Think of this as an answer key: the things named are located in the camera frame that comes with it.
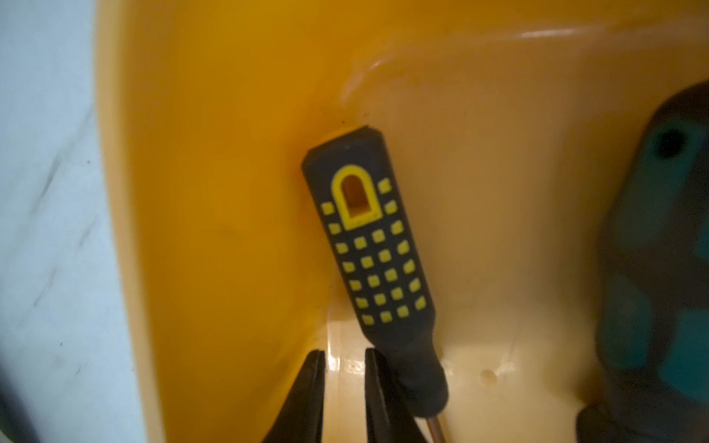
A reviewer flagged green black screwdriver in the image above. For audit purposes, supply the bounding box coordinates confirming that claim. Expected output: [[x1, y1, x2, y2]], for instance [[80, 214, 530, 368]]
[[575, 82, 708, 442]]

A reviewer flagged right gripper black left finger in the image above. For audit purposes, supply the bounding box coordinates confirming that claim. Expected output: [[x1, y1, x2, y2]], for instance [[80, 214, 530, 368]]
[[262, 350, 326, 443]]

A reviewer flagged black yellow dotted screwdriver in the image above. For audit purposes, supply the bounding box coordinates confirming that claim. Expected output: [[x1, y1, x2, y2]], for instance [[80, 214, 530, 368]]
[[301, 127, 449, 442]]

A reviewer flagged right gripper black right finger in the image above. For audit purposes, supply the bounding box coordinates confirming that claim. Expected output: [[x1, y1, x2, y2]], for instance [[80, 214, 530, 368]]
[[365, 348, 427, 443]]

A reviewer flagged yellow plastic storage box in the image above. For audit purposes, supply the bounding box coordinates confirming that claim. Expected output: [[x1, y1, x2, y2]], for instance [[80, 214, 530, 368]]
[[96, 1, 708, 442]]

